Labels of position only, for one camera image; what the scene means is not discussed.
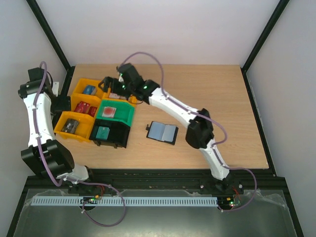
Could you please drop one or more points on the blue VIP card stack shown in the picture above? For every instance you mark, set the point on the blue VIP card stack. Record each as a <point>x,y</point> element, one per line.
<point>89,90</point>

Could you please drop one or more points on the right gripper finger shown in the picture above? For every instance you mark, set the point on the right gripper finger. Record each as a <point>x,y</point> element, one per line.
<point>103,85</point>
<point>109,81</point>

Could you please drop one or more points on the red circle card stack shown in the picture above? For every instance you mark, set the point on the red circle card stack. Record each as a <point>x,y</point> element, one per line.
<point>108,112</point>

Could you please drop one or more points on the yellow bin far left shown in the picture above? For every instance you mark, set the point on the yellow bin far left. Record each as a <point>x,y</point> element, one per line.
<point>82,83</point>

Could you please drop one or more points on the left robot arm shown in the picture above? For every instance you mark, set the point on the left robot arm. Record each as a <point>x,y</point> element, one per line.
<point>45,156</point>

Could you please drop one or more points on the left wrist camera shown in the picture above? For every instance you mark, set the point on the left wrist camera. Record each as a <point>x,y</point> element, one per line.
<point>55,88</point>

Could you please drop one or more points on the black card stack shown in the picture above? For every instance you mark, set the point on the black card stack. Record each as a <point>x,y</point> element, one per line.
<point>70,126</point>

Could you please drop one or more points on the yellow bin far right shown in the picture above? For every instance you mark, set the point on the yellow bin far right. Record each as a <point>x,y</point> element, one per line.
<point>131,99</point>

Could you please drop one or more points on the black frame post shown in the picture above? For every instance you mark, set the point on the black frame post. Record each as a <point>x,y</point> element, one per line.
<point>39,15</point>
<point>276,14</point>

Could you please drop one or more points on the teal card stack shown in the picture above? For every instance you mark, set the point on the teal card stack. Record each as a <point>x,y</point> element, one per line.
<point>102,133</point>

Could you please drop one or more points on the left black frame post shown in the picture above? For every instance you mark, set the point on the left black frame post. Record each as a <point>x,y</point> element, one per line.
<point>39,15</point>

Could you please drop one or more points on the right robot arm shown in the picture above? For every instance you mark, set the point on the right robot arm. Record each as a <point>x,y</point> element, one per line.
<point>199,125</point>

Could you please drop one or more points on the white floral card stack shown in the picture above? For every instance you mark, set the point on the white floral card stack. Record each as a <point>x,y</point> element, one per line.
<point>116,96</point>

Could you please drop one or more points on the white slotted cable duct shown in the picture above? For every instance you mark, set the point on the white slotted cable duct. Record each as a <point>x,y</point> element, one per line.
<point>127,201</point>

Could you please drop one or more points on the black bin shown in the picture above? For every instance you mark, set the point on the black bin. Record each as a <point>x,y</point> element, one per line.
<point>118,136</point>

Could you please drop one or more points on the green bin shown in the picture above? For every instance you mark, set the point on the green bin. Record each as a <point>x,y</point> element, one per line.
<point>124,112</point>

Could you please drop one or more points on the right black frame post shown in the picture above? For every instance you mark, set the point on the right black frame post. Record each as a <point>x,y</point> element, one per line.
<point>276,14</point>

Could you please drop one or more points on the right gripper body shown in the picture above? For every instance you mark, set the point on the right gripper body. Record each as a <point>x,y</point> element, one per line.
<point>111,84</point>

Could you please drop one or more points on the red VIP card stack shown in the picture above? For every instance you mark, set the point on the red VIP card stack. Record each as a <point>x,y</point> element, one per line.
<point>85,108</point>

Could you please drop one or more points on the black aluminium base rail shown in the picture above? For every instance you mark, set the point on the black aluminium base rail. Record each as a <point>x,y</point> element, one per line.
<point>192,180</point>

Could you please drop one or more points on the black leather card holder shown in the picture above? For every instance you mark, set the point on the black leather card holder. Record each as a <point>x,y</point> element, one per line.
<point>166,133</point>

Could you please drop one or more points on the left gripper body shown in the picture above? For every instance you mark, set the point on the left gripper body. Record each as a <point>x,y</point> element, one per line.
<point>63,105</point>

